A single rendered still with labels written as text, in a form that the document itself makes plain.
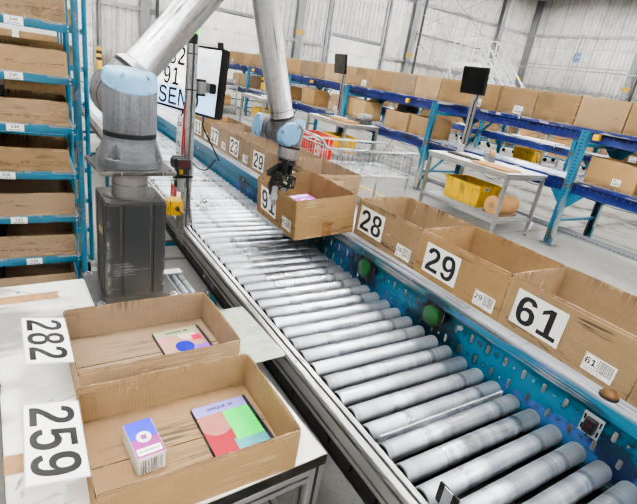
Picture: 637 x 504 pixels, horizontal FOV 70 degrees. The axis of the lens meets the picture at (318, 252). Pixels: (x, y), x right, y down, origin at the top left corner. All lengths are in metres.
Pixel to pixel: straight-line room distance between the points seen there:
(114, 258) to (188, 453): 0.71
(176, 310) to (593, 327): 1.15
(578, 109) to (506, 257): 4.91
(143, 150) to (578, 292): 1.43
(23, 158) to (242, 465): 1.74
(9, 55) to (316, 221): 1.37
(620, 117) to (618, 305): 4.83
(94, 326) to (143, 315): 0.13
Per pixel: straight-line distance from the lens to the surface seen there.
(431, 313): 1.60
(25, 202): 2.39
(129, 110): 1.44
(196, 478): 0.94
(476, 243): 1.92
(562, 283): 1.73
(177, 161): 2.07
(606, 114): 6.44
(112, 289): 1.58
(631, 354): 1.36
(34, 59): 2.28
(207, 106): 2.24
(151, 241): 1.54
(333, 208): 1.91
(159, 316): 1.43
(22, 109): 2.31
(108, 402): 1.13
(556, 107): 6.76
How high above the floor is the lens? 1.52
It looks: 21 degrees down
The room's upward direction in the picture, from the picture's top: 9 degrees clockwise
